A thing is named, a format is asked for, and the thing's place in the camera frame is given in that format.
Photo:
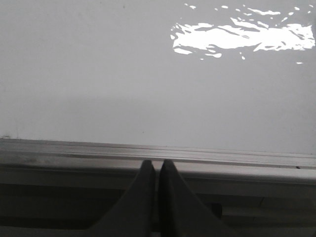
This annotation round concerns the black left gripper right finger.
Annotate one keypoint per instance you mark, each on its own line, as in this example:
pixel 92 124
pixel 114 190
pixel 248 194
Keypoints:
pixel 181 212

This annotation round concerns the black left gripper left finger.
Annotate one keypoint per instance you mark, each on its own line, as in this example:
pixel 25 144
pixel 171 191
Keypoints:
pixel 131 216

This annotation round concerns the white whiteboard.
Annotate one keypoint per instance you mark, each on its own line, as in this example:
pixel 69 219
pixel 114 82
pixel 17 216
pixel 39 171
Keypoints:
pixel 218 74

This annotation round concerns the grey aluminium whiteboard frame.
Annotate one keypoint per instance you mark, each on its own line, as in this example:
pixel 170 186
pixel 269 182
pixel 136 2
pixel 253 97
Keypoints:
pixel 196 162

